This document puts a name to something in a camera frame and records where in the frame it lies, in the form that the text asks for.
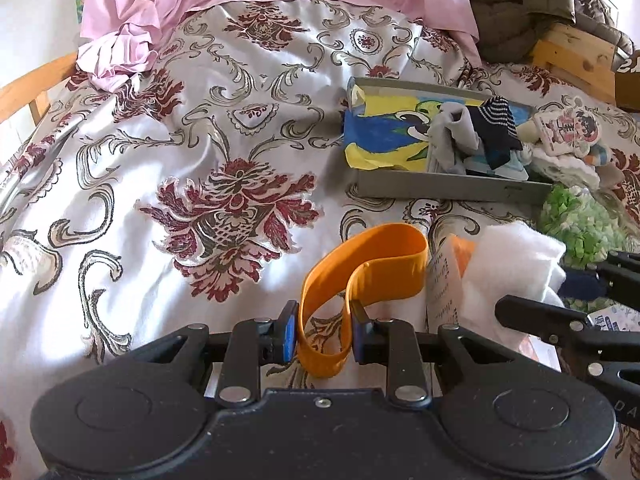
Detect orange elastic band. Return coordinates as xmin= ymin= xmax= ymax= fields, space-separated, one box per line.
xmin=296 ymin=223 xmax=428 ymax=378

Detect white quilted cloth blue print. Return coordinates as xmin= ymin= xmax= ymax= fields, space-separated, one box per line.
xmin=426 ymin=221 xmax=566 ymax=350

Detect navy striped sock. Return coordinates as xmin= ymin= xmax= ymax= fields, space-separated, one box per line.
xmin=460 ymin=96 xmax=528 ymax=182

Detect striped towel orange blue yellow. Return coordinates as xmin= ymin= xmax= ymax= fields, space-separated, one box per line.
xmin=582 ymin=142 xmax=612 ymax=167

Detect grey cloth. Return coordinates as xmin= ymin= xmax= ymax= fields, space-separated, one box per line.
xmin=427 ymin=102 xmax=484 ymax=174

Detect bag of green pieces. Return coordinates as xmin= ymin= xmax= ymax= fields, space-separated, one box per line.
xmin=537 ymin=184 xmax=639 ymax=312

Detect pink cartoon plush tag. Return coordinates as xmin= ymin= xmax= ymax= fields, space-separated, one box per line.
xmin=516 ymin=103 xmax=601 ymax=158

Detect floral satin bedspread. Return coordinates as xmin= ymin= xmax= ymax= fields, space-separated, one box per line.
xmin=1 ymin=0 xmax=639 ymax=479

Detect grey tray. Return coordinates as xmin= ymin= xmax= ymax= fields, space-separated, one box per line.
xmin=344 ymin=77 xmax=554 ymax=206

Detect brown printed cloth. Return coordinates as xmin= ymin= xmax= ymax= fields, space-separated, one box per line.
xmin=615 ymin=50 xmax=640 ymax=113

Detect cartoon frog towel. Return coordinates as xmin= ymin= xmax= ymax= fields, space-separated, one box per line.
xmin=343 ymin=84 xmax=446 ymax=172

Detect olive quilted jacket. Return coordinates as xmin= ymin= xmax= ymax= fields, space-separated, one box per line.
xmin=470 ymin=0 xmax=634 ymax=63

